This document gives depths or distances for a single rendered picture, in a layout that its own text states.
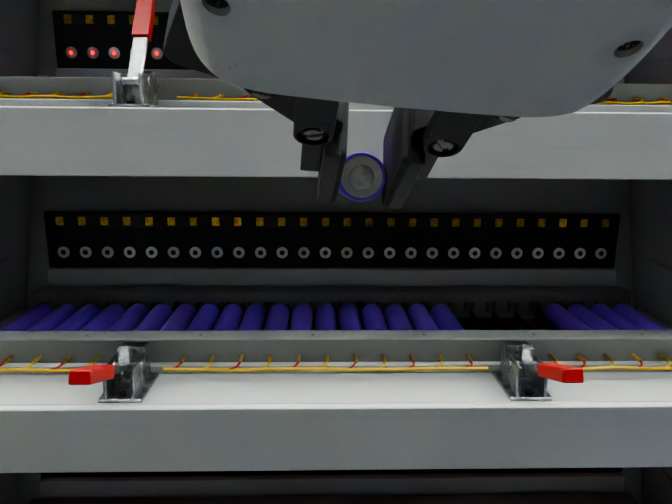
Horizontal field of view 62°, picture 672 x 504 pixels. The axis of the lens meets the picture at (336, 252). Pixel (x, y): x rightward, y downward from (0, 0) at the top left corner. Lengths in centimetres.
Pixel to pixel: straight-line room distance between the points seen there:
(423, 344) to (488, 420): 7
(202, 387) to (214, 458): 5
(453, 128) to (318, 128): 4
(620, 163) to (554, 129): 5
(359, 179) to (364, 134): 18
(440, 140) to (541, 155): 24
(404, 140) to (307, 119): 4
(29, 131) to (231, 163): 13
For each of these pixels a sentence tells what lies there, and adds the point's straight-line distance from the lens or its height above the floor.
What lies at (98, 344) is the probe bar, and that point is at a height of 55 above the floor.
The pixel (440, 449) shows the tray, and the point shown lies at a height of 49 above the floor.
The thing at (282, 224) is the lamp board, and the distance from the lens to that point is 53.
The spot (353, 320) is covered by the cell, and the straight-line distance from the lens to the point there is 46.
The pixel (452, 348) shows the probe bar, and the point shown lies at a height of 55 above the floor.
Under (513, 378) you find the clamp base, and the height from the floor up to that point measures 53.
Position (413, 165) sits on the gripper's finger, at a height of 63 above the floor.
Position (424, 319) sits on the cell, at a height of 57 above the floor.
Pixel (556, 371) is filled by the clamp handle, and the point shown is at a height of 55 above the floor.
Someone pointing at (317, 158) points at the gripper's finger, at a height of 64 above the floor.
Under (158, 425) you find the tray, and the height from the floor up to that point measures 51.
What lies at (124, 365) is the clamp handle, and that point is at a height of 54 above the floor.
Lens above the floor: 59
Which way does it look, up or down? 5 degrees up
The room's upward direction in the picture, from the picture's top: straight up
